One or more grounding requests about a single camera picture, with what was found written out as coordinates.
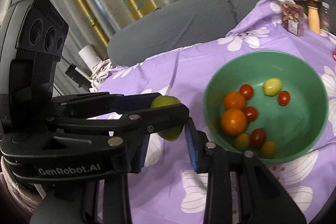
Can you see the brown yellow round fruit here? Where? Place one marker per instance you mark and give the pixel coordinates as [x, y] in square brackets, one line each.
[268, 150]

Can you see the small orange mandarin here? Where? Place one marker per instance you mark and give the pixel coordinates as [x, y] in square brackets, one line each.
[234, 100]

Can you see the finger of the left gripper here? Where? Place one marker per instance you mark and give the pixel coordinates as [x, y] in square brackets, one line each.
[147, 118]
[96, 104]

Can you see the person's left forearm sleeve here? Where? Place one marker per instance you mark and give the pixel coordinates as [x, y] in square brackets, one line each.
[25, 199]

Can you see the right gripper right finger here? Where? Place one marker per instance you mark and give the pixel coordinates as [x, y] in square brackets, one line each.
[262, 199]

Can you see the purple floral tablecloth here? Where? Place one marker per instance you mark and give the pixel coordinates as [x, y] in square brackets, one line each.
[167, 190]

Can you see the grey sofa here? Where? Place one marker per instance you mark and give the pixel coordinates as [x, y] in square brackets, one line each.
[179, 24]

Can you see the green yellow fruit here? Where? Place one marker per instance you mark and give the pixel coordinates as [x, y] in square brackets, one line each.
[272, 87]

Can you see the white knitted cloth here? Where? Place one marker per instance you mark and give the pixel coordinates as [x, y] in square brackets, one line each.
[100, 73]

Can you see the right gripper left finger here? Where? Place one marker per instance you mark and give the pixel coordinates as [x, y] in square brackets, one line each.
[123, 187]

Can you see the large orange mandarin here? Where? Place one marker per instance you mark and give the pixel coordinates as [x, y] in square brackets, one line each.
[233, 122]

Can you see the green plastic bowl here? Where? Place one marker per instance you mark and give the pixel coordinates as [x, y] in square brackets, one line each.
[296, 127]

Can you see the white paper roll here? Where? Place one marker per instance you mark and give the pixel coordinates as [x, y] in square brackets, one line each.
[89, 56]

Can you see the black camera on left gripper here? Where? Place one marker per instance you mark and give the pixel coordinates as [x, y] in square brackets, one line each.
[33, 42]

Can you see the dried flower packet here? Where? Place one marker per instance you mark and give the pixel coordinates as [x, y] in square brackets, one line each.
[292, 18]

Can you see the small yellow brown fruit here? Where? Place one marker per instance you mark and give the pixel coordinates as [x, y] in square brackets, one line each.
[242, 141]

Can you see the beige wooden bottle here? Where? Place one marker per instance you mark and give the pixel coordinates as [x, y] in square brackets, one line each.
[313, 17]

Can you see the clear plastic bottle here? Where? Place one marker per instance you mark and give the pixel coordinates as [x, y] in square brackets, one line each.
[325, 18]

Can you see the red cherry tomato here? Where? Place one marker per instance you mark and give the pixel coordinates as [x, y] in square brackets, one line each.
[283, 98]
[258, 138]
[250, 113]
[246, 91]

